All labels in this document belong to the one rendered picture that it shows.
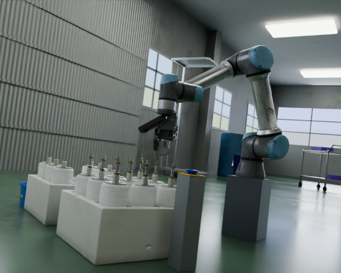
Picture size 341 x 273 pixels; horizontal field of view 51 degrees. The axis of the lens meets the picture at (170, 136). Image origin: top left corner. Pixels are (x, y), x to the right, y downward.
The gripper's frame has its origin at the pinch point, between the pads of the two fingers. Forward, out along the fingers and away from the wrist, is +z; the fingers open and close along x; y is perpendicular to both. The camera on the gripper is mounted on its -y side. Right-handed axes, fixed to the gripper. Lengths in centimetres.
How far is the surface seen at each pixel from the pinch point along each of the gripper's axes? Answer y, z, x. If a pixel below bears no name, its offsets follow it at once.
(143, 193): 2.9, 11.9, -21.4
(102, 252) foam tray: -4.2, 30.4, -35.1
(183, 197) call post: 18.3, 10.7, -26.0
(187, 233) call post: 20.7, 21.9, -26.4
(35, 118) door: -203, -24, 210
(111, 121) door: -165, -38, 334
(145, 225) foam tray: 5.8, 22.1, -23.7
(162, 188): 7.2, 10.3, -12.1
